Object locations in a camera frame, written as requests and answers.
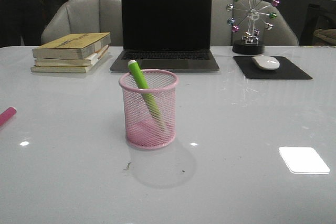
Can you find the pink mesh pen holder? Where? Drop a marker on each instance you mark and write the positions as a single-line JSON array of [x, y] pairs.
[[141, 130]]

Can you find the green pen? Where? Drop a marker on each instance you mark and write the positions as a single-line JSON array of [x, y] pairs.
[[143, 87]]

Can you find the pink red pen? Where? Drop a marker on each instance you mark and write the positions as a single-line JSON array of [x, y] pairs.
[[7, 114]]

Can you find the grey laptop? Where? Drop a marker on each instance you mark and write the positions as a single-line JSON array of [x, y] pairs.
[[172, 35]]

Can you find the white middle book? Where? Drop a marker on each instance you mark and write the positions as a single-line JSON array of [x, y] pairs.
[[91, 60]]

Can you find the white book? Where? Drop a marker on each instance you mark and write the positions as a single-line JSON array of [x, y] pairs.
[[91, 60], [80, 69]]

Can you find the ferris wheel desk toy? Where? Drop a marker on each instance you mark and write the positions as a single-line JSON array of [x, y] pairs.
[[249, 43]]

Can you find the right grey armchair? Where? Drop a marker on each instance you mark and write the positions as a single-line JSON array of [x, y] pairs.
[[228, 26]]

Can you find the grey armchair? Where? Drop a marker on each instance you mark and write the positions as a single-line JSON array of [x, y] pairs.
[[228, 26], [86, 16]]

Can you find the white computer mouse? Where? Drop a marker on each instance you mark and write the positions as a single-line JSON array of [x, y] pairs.
[[266, 62]]

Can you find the yellow top book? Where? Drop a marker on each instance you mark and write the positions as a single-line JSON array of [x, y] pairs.
[[73, 46]]

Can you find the left grey armchair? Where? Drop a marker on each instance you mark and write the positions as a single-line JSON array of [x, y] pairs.
[[86, 16]]

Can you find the black mouse pad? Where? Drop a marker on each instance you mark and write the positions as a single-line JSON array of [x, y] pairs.
[[283, 70]]

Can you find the white bottom book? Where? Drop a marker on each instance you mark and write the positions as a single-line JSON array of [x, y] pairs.
[[80, 69]]

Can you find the person in dark trousers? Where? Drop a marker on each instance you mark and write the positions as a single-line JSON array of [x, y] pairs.
[[23, 21]]

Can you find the beige cushion seat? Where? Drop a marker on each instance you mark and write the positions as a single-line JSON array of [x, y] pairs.
[[324, 37]]

